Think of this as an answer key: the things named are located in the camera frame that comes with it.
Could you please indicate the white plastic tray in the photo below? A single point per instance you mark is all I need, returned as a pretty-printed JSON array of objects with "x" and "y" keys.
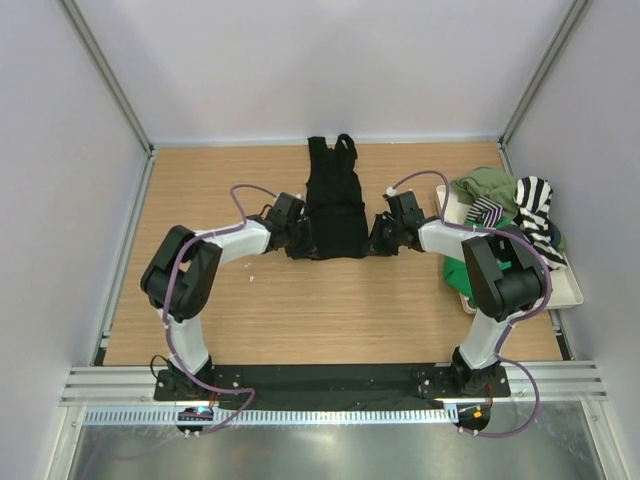
[{"x": 565, "y": 289}]

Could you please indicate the black white striped tank top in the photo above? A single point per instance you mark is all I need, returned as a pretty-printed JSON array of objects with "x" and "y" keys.
[{"x": 526, "y": 202}]

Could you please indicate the right aluminium frame post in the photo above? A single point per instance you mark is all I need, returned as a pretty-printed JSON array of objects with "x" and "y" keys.
[{"x": 551, "y": 56}]

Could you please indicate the olive green tank top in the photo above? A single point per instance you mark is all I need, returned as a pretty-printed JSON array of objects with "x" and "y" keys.
[{"x": 469, "y": 184}]

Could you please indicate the aluminium frame post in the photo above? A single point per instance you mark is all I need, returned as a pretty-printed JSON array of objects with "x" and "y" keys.
[
  {"x": 100, "y": 62},
  {"x": 551, "y": 56}
]

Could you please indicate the aluminium front rail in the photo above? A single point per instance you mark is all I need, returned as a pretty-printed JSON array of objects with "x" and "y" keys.
[{"x": 556, "y": 381}]

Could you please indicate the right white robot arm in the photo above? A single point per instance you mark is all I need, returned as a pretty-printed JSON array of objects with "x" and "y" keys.
[{"x": 505, "y": 277}]

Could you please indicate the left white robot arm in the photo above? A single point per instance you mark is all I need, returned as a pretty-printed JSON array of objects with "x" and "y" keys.
[{"x": 178, "y": 280}]

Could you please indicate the bright green tank top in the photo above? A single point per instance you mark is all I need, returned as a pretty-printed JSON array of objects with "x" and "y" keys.
[{"x": 455, "y": 273}]

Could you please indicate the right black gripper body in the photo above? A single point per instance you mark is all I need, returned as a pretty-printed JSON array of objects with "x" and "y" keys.
[{"x": 400, "y": 227}]

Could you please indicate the left aluminium frame post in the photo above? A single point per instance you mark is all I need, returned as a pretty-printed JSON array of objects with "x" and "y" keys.
[{"x": 100, "y": 62}]

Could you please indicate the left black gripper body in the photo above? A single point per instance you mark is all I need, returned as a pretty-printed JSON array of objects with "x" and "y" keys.
[{"x": 298, "y": 243}]

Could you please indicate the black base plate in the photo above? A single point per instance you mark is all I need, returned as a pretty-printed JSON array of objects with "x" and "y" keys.
[{"x": 354, "y": 387}]

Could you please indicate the slotted cable duct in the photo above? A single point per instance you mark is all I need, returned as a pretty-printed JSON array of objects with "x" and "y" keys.
[{"x": 184, "y": 416}]

